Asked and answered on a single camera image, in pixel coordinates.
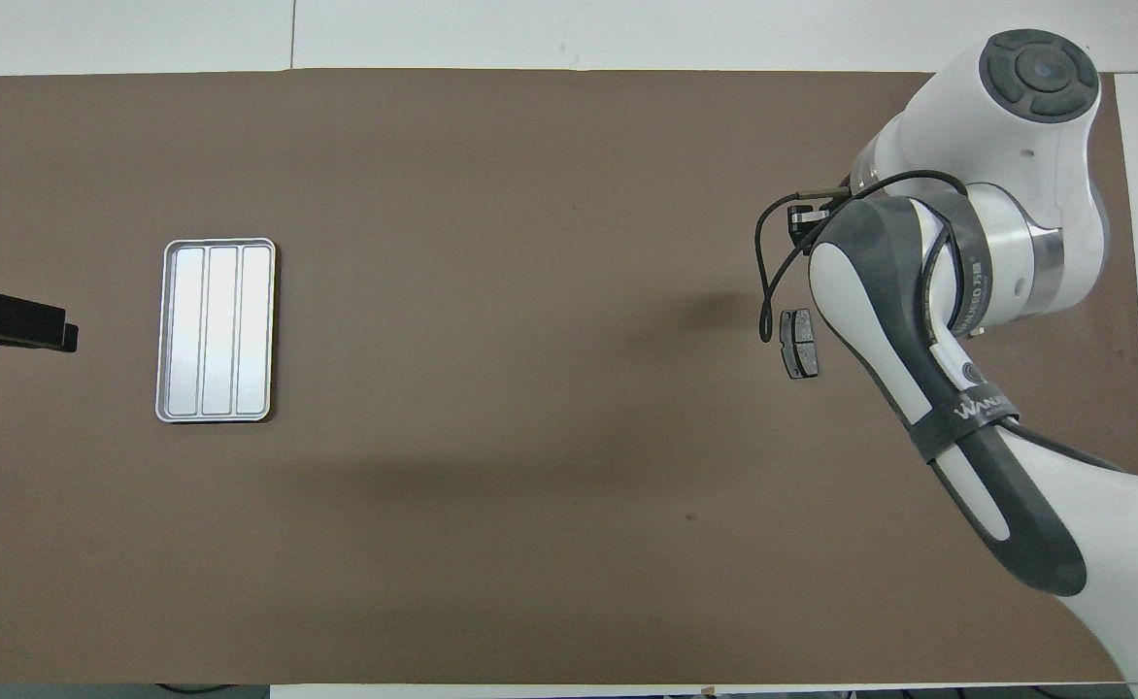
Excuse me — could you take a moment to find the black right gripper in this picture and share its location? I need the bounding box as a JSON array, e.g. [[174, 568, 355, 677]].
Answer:
[[787, 197, 837, 239]]

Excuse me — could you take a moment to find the silver metal tray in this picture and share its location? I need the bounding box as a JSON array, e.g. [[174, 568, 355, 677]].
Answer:
[[154, 237, 278, 424]]

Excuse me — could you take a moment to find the rectangular dark brake pad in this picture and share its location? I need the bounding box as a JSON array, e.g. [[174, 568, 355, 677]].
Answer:
[[779, 309, 820, 381]]

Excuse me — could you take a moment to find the brown table mat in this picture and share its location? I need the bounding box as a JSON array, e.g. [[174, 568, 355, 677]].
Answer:
[[0, 68, 1138, 686]]

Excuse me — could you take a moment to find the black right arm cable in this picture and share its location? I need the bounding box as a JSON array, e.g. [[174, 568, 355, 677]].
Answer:
[[755, 170, 1128, 477]]

